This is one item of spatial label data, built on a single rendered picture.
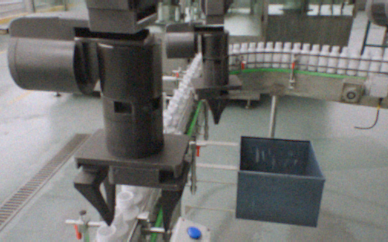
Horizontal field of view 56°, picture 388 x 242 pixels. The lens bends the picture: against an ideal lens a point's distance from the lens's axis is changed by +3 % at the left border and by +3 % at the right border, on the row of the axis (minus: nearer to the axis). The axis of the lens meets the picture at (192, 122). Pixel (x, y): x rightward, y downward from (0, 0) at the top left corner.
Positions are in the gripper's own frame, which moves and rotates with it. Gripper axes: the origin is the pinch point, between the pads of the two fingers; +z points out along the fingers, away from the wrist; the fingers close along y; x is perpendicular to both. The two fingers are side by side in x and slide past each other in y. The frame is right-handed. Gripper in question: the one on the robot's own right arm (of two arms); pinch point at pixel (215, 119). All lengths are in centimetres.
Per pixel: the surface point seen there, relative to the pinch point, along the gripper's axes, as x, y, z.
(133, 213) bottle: 3.8, 20.2, 20.2
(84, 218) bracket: 0.5, 32.1, 22.8
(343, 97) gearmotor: -125, -102, 54
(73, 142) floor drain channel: -256, 100, 138
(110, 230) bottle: 11.9, 24.5, 17.1
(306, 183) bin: -32, -39, 45
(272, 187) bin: -35, -27, 48
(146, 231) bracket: 4.9, 17.9, 25.2
